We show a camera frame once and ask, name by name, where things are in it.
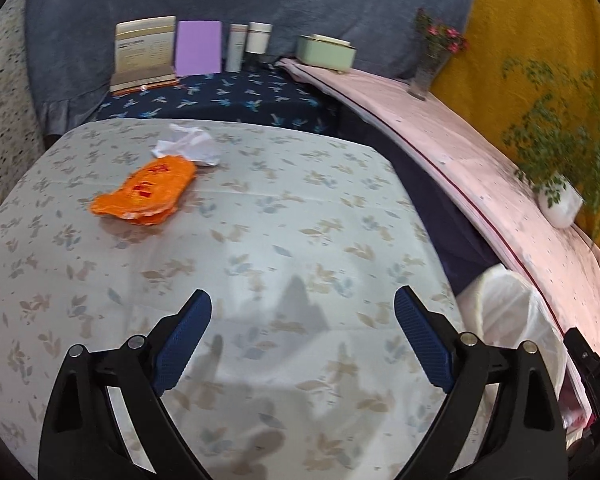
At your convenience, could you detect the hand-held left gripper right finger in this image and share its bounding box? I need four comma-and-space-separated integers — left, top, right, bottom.
394, 285, 567, 480

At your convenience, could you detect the yellow cloth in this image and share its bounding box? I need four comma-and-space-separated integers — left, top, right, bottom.
427, 0, 600, 261

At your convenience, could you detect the green leafy plant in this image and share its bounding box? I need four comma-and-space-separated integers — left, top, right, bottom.
500, 57, 600, 207

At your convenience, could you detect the dark purple cloth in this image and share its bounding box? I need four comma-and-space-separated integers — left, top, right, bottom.
337, 105, 511, 296

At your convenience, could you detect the white canister dark base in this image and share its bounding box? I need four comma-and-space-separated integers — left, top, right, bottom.
245, 21, 272, 73

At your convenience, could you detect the pale green box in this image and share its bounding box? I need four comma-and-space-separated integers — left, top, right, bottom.
295, 33, 357, 72

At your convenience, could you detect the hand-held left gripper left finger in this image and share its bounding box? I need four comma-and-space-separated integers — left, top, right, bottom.
39, 289, 213, 480

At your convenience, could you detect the glass vase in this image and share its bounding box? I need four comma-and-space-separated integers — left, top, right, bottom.
410, 50, 443, 101

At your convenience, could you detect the pink flower bunch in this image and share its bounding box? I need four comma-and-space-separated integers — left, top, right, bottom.
412, 7, 470, 57

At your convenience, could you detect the navy printed cloth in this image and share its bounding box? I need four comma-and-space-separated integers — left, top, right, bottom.
92, 67, 342, 136

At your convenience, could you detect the tall white canister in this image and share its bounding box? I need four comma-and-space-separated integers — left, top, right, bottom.
225, 23, 247, 72

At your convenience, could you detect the crumpled white paper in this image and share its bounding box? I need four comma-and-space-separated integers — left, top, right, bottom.
151, 126, 221, 167

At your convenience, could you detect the beige printed box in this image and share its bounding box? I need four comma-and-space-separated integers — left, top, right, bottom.
110, 16, 178, 95

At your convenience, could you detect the orange snack wrapper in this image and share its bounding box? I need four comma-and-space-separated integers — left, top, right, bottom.
90, 156, 197, 226

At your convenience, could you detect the white bagged trash bin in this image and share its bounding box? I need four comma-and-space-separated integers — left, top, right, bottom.
455, 264, 570, 411

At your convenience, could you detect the white plant pot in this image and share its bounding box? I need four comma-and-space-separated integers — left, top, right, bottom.
537, 172, 585, 228

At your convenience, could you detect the pink cloth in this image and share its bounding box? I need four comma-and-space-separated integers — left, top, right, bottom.
275, 57, 600, 361

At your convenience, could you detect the light floral tablecloth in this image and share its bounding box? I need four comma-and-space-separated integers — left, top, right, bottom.
0, 119, 486, 480

